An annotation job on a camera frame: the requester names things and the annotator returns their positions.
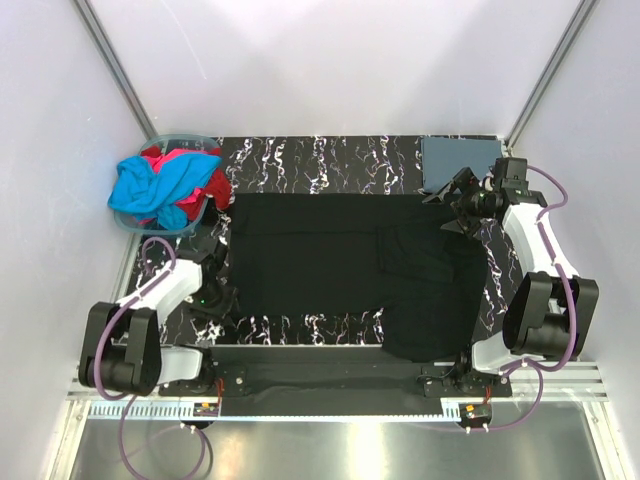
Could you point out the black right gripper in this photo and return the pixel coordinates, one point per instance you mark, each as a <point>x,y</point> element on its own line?
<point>467,184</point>

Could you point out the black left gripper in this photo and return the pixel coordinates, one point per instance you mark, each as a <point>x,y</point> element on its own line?
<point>227,304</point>

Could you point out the black t shirt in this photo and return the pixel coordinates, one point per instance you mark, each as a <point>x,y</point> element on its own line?
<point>298,254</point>

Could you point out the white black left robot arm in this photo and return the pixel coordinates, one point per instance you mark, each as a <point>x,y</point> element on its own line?
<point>122,353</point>

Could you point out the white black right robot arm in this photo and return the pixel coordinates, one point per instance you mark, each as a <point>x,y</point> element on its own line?
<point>546,323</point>

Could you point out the folded grey-blue t shirt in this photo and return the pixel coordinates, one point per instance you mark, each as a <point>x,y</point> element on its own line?
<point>444,157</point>

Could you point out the red t shirt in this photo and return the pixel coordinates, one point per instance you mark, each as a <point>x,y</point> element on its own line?
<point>181,178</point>

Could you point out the teal plastic laundry basket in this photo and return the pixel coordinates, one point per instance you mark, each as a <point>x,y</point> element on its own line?
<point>167,143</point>

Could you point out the bright blue t shirt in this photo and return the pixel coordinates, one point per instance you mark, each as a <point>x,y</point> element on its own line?
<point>137,192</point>

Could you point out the pink t shirt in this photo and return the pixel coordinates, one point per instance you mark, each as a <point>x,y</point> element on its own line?
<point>190,204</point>

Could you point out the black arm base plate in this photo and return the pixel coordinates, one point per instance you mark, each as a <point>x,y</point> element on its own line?
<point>322,354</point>

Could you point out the white slotted cable duct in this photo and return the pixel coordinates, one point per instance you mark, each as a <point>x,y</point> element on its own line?
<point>237,410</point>

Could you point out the aluminium front rail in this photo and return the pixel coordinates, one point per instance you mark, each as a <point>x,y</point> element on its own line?
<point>577,380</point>

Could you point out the aluminium frame post right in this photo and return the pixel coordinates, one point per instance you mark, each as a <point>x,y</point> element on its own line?
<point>572,31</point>

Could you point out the aluminium frame post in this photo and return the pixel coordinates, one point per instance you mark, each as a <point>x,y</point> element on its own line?
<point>103,44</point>
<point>572,31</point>

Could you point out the aluminium frame post left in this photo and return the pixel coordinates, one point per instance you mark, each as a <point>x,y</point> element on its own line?
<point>103,44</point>

